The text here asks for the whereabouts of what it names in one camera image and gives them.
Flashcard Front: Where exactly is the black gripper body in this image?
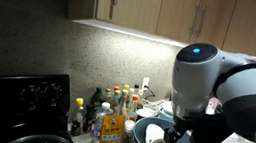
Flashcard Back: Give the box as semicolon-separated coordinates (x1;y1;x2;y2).
171;113;196;134

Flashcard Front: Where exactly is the white bowl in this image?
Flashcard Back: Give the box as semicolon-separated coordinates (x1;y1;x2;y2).
161;100;177;114

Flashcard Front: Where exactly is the dark blue bowl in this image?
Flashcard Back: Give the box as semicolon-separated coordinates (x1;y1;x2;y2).
131;114;203;143

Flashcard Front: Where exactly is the pink utensil holder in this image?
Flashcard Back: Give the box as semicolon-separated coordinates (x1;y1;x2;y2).
206;96;221;116

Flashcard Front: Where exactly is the small spice jar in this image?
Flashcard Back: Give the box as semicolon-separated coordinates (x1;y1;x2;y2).
121;119;137;143

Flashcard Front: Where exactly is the red cap bottle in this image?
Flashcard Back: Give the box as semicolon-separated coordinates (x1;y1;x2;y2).
126;94;142;122

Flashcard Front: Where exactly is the pale yellow cap bottle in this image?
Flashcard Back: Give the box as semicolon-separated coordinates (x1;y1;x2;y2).
135;88;147;110

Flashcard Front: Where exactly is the clear lidded plastic container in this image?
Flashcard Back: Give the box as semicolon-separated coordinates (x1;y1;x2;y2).
223;131;241;143

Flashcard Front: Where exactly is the tall bottle gold cap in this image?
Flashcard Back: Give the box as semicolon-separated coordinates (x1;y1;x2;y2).
115;89;131;120

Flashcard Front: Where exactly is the black cap bottle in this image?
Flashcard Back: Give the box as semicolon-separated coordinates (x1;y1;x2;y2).
132;84;141;97

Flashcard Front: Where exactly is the clear bottle white cap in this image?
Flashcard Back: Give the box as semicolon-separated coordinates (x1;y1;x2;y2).
91;101;115;143

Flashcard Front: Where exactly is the dark green bottle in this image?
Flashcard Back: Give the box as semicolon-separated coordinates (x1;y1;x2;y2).
82;85;105;136

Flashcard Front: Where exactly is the yellow cap dark bottle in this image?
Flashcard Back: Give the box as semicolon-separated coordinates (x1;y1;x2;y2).
70;96;88;138

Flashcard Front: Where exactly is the under cabinet light strip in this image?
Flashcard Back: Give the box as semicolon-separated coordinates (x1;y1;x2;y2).
71;15;188;48

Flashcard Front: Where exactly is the narrow wooden upper cabinet door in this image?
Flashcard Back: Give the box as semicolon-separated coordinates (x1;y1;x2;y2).
93;0;163;34

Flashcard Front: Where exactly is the black stove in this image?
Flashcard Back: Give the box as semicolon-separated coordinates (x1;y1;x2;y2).
0;65;91;143

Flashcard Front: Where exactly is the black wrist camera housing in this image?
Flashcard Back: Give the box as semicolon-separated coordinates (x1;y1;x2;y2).
188;108;236;143

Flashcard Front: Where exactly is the black plug cable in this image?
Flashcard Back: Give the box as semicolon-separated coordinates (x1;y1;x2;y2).
143;84;158;99

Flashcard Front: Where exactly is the white wall outlet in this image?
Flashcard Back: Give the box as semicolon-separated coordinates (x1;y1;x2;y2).
141;76;151;91

